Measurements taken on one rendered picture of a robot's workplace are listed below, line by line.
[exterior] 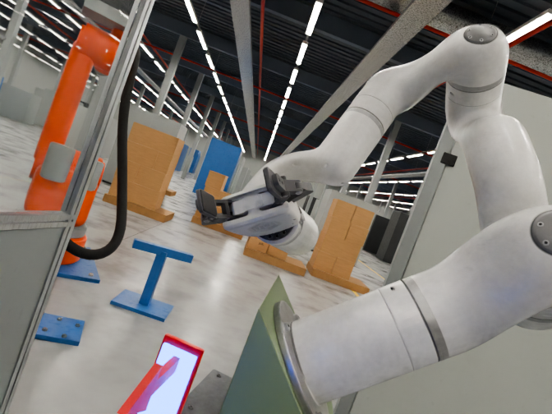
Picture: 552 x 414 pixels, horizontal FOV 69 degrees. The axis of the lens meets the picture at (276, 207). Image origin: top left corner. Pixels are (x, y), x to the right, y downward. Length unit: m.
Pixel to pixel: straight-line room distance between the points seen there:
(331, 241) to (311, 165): 7.32
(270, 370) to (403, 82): 0.58
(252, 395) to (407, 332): 0.21
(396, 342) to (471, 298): 0.11
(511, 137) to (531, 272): 0.26
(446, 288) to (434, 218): 1.14
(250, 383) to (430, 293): 0.26
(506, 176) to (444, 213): 1.03
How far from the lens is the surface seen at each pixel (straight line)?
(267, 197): 0.55
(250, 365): 0.53
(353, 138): 0.77
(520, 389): 1.93
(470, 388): 1.88
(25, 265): 1.36
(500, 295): 0.57
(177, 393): 0.26
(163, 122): 10.62
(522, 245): 0.56
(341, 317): 0.58
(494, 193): 0.71
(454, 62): 0.80
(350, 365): 0.57
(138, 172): 8.06
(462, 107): 0.86
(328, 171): 0.75
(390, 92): 0.84
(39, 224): 1.31
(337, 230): 8.04
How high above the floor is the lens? 1.29
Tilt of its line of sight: 2 degrees down
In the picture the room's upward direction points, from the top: 21 degrees clockwise
